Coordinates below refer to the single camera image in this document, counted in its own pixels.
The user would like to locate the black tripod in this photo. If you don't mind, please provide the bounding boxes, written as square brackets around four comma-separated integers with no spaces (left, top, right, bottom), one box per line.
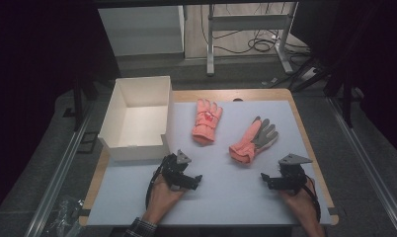
[290,53,357,128]

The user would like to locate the clear plastic bag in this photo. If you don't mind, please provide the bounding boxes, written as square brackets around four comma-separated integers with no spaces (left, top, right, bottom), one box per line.
[48,196,85,237]

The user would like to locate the white mat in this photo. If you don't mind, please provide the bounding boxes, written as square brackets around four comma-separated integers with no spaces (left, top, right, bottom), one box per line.
[87,100,333,227]

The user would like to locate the white box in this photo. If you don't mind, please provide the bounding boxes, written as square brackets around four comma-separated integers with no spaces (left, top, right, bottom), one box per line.
[97,75,175,162]

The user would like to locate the wooden table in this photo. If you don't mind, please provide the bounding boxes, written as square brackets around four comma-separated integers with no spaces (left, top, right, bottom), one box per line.
[78,88,340,228]

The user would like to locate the grey metal stand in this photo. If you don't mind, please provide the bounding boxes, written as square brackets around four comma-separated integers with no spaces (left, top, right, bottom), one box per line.
[205,2,299,77]

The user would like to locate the black stand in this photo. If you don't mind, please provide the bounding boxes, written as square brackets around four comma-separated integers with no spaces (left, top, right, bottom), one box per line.
[62,73,101,155]

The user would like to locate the dark curtain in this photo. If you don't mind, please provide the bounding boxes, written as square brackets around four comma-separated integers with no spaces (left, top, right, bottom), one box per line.
[289,0,397,164]
[0,0,120,221]

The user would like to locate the pink glove with red print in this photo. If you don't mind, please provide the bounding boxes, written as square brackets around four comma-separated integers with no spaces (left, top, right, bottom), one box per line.
[191,98,224,146]

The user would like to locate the person's left hand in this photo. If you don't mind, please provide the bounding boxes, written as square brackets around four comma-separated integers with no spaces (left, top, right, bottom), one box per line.
[142,174,189,225]

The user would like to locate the white cabinet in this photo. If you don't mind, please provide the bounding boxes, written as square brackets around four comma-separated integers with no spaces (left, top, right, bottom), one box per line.
[98,5,186,57]

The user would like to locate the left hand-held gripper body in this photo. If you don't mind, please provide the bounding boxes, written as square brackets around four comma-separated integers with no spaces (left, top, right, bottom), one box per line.
[159,149,200,192]

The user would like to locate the black floor cables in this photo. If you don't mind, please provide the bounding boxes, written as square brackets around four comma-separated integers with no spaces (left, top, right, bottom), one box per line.
[199,4,311,56]

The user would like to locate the pink glove with grey palm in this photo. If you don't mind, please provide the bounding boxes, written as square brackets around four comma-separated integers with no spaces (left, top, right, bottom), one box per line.
[228,116,280,165]

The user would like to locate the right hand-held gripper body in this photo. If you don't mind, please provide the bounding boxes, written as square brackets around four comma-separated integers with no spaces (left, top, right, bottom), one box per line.
[274,153,314,195]

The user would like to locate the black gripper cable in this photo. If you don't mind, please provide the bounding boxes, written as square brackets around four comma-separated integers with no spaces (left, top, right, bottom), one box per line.
[300,176,322,222]
[144,163,165,210]

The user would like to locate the metal floor rail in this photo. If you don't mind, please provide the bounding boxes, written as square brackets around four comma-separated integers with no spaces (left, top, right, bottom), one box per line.
[327,97,397,237]
[24,101,96,237]

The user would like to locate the white power strip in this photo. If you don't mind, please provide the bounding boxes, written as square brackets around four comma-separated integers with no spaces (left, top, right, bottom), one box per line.
[299,66,318,82]

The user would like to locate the person's right hand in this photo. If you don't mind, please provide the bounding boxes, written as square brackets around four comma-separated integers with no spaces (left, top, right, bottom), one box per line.
[278,177,317,219]

